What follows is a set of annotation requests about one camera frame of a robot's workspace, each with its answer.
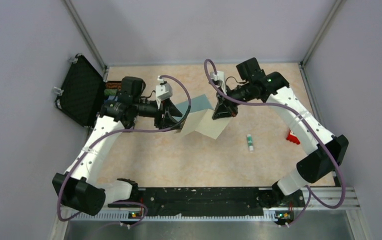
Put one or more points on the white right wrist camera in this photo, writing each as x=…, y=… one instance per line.
x=219, y=80

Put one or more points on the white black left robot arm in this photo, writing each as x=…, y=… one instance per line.
x=77, y=187

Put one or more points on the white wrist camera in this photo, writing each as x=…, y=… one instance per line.
x=219, y=80
x=163, y=90

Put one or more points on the green white glue stick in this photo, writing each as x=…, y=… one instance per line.
x=249, y=140

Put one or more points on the black poker chip case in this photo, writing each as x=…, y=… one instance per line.
x=83, y=92

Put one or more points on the beige letter paper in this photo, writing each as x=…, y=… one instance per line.
x=202, y=122

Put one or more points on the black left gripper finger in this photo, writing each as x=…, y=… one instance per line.
x=172, y=113
x=169, y=122

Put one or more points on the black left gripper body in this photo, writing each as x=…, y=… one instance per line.
x=158, y=118

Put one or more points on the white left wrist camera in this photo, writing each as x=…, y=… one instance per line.
x=163, y=90

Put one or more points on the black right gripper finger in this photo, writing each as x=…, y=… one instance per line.
x=220, y=111
x=230, y=111

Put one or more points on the aluminium front frame rail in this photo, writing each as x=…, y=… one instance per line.
x=312, y=221

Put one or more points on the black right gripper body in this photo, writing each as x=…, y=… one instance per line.
x=228, y=102

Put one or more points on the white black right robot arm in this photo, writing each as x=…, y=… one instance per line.
x=324, y=150

